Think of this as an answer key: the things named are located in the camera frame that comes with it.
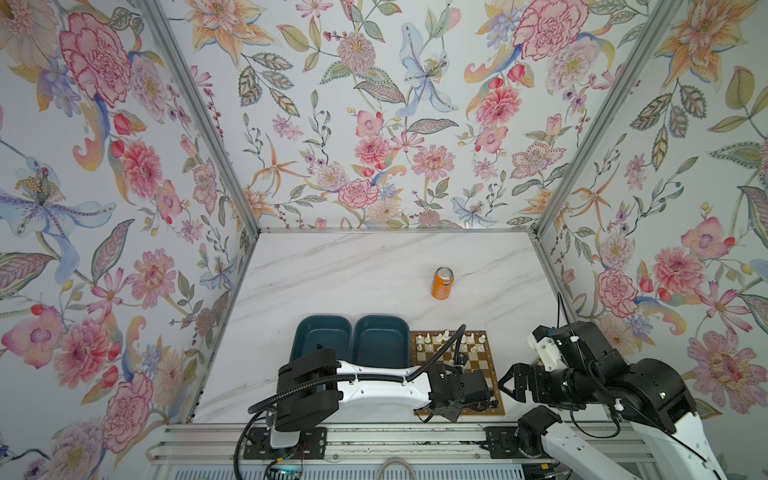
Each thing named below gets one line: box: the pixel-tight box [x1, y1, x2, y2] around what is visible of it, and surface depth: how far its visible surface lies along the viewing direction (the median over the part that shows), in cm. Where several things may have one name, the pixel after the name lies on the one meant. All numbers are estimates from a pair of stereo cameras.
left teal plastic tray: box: [289, 315, 353, 363], surface depth 90 cm
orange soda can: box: [431, 266, 455, 300], surface depth 97 cm
